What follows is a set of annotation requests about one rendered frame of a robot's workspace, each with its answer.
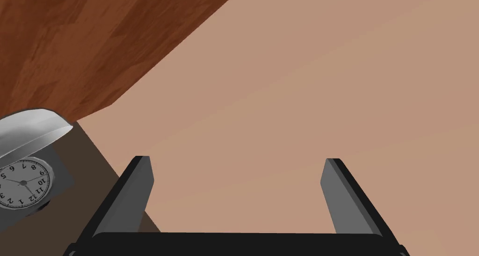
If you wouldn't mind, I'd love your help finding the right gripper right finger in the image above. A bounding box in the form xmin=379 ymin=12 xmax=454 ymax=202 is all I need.
xmin=320 ymin=158 xmax=384 ymax=237

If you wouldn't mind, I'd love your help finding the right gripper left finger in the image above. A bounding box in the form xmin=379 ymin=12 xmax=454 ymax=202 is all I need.
xmin=91 ymin=155 xmax=155 ymax=237

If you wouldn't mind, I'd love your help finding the dark brown table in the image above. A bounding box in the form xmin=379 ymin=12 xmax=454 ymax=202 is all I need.
xmin=0 ymin=122 xmax=161 ymax=256

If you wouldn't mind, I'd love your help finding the round white alarm clock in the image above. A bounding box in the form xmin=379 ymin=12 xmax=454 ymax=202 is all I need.
xmin=0 ymin=156 xmax=56 ymax=214

